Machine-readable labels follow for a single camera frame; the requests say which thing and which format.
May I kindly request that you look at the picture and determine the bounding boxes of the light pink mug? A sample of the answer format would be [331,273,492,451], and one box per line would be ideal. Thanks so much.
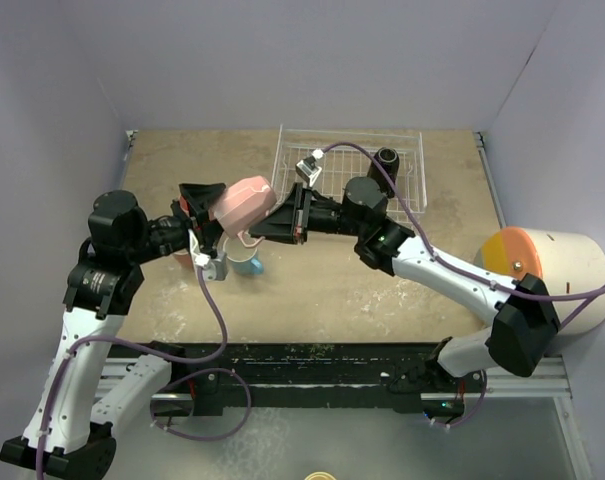
[209,176,277,248]

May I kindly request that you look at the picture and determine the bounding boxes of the cream cylinder with orange lid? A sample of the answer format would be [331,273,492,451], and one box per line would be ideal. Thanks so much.
[474,225,605,339]

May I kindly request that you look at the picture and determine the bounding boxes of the blue cup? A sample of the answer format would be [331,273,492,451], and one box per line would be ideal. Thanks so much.
[223,237,264,276]

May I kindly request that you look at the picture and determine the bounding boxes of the black mug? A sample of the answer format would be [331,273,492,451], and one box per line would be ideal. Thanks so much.
[367,147,400,199]

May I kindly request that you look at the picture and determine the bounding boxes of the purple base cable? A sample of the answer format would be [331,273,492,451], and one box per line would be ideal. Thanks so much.
[429,367,491,431]
[149,367,253,441]

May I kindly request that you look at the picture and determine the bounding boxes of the salmon pink mug with handle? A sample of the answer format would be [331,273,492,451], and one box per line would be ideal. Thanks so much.
[172,250,194,273]

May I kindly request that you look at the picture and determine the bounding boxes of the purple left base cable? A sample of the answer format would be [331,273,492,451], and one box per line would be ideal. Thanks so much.
[149,367,253,441]

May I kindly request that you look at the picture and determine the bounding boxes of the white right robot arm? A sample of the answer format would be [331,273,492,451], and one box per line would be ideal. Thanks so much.
[249,177,560,391]

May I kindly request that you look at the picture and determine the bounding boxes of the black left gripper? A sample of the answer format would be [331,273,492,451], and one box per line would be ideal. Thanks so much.
[126,183,230,264]

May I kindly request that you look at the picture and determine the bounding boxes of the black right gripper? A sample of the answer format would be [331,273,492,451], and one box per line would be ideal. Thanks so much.
[250,183,366,245]

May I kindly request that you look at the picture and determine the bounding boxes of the white wire dish rack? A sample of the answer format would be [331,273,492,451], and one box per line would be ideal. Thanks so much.
[271,127,427,226]

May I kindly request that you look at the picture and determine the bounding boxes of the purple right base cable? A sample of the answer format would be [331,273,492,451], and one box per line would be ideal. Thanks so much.
[429,367,491,431]

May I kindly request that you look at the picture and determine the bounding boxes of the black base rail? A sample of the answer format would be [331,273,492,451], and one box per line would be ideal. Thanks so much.
[151,343,485,418]

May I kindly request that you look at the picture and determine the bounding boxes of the yellow round object at bottom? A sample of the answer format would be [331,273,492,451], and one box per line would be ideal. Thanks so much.
[304,471,336,480]

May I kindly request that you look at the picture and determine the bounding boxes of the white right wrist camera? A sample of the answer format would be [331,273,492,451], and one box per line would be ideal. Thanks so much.
[295,149,324,188]

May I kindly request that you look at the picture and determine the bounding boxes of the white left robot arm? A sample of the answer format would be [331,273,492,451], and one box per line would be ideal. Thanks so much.
[0,183,226,479]

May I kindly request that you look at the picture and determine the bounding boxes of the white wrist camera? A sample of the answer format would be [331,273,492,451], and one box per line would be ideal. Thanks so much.
[188,230,228,282]
[295,149,324,188]

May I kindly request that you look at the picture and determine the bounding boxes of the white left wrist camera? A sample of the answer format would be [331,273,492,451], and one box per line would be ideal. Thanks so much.
[188,230,228,282]

